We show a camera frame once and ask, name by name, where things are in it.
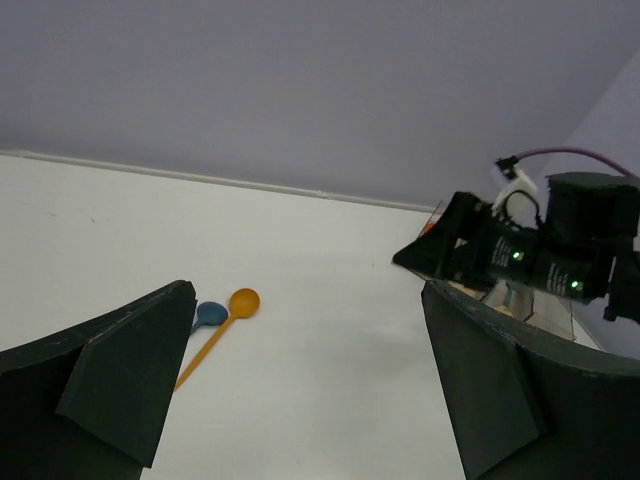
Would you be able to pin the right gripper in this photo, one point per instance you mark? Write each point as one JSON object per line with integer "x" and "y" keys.
{"x": 471, "y": 246}

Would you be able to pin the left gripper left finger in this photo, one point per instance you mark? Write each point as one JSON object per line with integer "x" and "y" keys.
{"x": 90, "y": 401}

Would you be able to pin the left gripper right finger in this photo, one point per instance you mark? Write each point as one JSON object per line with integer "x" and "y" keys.
{"x": 527, "y": 404}

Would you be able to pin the blue spoon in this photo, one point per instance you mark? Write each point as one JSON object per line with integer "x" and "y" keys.
{"x": 209, "y": 314}

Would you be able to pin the orange spoon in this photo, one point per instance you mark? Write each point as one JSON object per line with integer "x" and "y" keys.
{"x": 243, "y": 304}

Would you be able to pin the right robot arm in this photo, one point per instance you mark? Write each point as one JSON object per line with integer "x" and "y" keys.
{"x": 581, "y": 248}

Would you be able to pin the clear compartment organizer box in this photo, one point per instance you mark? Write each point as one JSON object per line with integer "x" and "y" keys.
{"x": 532, "y": 304}

